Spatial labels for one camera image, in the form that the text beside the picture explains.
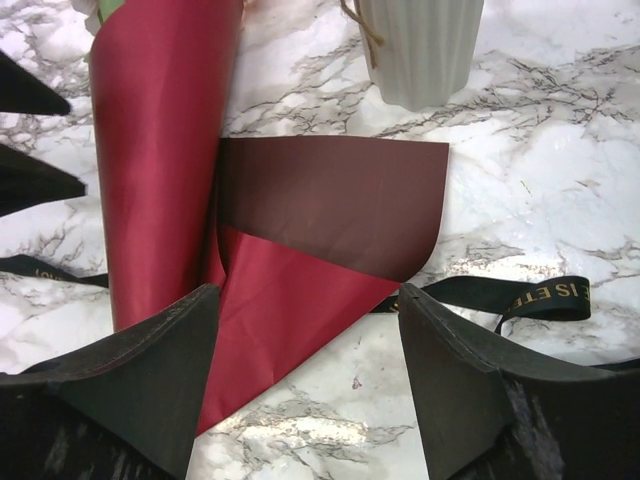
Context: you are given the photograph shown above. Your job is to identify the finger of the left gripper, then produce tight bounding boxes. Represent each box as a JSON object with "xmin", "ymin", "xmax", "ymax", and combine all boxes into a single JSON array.
[
  {"xmin": 0, "ymin": 52, "xmax": 71, "ymax": 116},
  {"xmin": 1, "ymin": 145, "xmax": 86, "ymax": 216}
]

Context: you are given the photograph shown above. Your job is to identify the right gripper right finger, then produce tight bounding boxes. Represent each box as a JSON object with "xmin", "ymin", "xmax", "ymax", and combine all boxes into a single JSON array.
[{"xmin": 399, "ymin": 284, "xmax": 639, "ymax": 479}]

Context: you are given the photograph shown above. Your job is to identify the pale pink flower stem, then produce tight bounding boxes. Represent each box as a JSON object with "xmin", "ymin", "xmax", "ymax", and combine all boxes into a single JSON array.
[{"xmin": 71, "ymin": 0, "xmax": 125, "ymax": 36}]

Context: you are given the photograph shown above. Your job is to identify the black ribbon gold lettering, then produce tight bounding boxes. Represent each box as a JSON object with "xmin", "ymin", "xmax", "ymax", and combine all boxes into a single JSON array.
[{"xmin": 1, "ymin": 254, "xmax": 591, "ymax": 334}]

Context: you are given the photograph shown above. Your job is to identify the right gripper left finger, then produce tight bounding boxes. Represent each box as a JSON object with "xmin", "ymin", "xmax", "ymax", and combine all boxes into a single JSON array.
[{"xmin": 1, "ymin": 284, "xmax": 218, "ymax": 479}]

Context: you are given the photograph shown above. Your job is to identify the white ribbed ceramic vase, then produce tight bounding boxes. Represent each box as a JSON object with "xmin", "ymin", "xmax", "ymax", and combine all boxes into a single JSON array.
[{"xmin": 354, "ymin": 0, "xmax": 484, "ymax": 112}]

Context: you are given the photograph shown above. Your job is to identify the dark red wrapping paper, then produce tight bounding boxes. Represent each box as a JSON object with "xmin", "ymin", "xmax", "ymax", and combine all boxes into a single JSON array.
[{"xmin": 90, "ymin": 1, "xmax": 449, "ymax": 430}]

